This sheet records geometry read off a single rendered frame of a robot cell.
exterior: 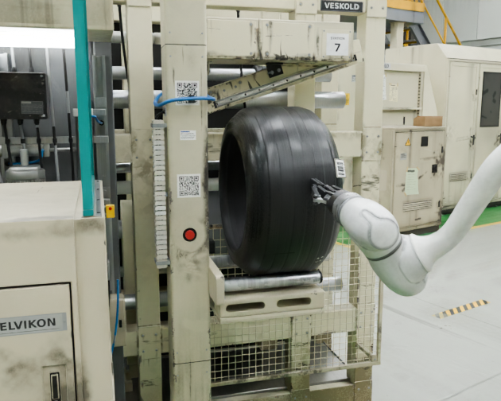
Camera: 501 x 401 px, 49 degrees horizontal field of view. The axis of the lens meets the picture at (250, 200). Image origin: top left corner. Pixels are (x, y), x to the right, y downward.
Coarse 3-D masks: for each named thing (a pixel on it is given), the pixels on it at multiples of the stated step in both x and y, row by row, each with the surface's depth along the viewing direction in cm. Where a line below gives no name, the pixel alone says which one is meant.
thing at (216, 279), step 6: (210, 258) 194; (210, 264) 186; (210, 270) 181; (216, 270) 179; (210, 276) 181; (216, 276) 173; (222, 276) 173; (210, 282) 182; (216, 282) 173; (222, 282) 173; (210, 288) 182; (216, 288) 173; (222, 288) 174; (210, 294) 183; (216, 294) 174; (222, 294) 174; (216, 300) 174; (222, 300) 174
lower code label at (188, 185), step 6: (180, 174) 176; (186, 174) 176; (192, 174) 177; (198, 174) 177; (180, 180) 176; (186, 180) 177; (192, 180) 177; (198, 180) 178; (180, 186) 176; (186, 186) 177; (192, 186) 177; (198, 186) 178; (180, 192) 177; (186, 192) 177; (192, 192) 178; (198, 192) 178
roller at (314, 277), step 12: (252, 276) 182; (264, 276) 182; (276, 276) 183; (288, 276) 184; (300, 276) 184; (312, 276) 185; (228, 288) 178; (240, 288) 179; (252, 288) 181; (264, 288) 183
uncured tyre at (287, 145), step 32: (256, 128) 171; (288, 128) 172; (320, 128) 176; (224, 160) 206; (256, 160) 167; (288, 160) 166; (320, 160) 169; (224, 192) 210; (256, 192) 166; (288, 192) 165; (224, 224) 206; (256, 224) 168; (288, 224) 167; (320, 224) 170; (256, 256) 174; (288, 256) 174
